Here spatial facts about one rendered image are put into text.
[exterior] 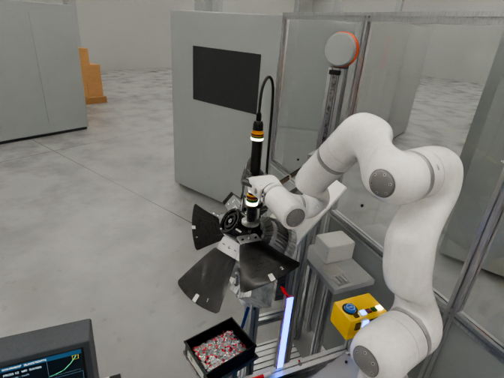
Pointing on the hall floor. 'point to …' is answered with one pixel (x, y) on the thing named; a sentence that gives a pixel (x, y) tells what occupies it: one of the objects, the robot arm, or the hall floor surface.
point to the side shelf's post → (321, 320)
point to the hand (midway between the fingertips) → (254, 175)
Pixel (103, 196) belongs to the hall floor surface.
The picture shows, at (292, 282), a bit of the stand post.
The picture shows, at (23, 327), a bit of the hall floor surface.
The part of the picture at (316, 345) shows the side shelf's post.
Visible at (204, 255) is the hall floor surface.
